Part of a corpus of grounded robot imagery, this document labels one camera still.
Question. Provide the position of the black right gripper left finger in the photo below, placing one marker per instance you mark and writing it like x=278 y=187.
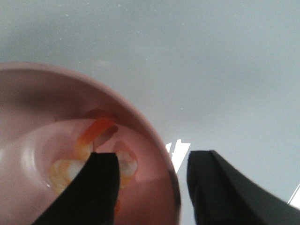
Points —
x=90 y=198

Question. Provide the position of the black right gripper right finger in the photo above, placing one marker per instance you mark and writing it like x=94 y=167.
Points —
x=221 y=195

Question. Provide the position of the shrimp pieces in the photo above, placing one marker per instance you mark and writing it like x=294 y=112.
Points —
x=63 y=171

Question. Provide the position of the pink bowl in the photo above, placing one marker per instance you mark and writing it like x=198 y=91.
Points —
x=43 y=109

